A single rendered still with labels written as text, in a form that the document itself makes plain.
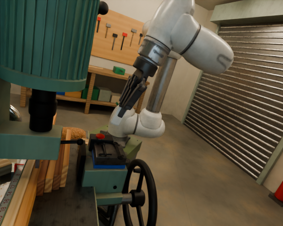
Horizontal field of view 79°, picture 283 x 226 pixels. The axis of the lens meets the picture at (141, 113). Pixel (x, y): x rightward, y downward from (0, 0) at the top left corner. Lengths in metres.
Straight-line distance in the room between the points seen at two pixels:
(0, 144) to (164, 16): 0.51
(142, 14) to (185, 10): 3.54
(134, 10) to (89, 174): 3.70
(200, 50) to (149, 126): 0.74
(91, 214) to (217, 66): 0.55
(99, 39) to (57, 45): 3.45
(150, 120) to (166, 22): 0.76
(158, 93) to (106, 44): 2.81
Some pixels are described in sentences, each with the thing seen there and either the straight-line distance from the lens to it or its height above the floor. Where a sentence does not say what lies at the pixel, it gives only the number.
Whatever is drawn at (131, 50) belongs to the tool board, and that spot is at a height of 1.34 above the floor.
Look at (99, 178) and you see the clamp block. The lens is 0.58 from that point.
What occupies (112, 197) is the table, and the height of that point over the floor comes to 0.87.
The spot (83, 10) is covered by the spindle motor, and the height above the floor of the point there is 1.36.
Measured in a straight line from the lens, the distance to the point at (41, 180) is 0.53.
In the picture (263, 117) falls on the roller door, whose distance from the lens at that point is 3.30.
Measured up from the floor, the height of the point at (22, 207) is 0.94.
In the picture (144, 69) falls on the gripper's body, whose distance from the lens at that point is 0.53.
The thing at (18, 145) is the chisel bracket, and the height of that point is 1.04.
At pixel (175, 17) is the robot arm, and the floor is 1.43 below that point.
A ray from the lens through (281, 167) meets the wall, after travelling 3.23.
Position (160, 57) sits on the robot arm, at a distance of 0.54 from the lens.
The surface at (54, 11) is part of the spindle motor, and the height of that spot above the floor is 1.34.
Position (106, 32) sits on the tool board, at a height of 1.55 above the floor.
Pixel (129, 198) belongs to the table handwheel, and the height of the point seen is 0.82.
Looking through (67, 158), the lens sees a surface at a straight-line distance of 0.56.
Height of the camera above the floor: 1.31
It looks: 18 degrees down
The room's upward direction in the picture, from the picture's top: 16 degrees clockwise
